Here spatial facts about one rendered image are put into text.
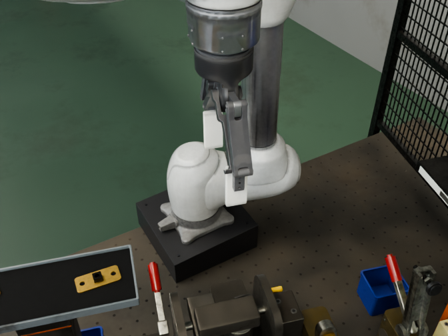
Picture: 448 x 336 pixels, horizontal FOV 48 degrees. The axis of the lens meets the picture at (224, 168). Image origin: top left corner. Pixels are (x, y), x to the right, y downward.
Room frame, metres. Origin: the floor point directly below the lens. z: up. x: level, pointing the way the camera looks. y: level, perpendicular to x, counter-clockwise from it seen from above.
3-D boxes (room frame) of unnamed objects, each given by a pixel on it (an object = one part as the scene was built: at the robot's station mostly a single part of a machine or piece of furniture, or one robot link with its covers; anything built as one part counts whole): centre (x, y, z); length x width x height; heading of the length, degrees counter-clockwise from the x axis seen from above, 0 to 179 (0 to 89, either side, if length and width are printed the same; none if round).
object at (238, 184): (0.50, -0.02, 1.51); 0.03 x 0.01 x 0.05; 14
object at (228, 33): (0.58, 0.00, 1.69); 0.09 x 0.09 x 0.06
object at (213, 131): (0.65, 0.02, 1.48); 0.03 x 0.01 x 0.07; 104
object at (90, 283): (0.61, 0.24, 1.17); 0.08 x 0.04 x 0.01; 114
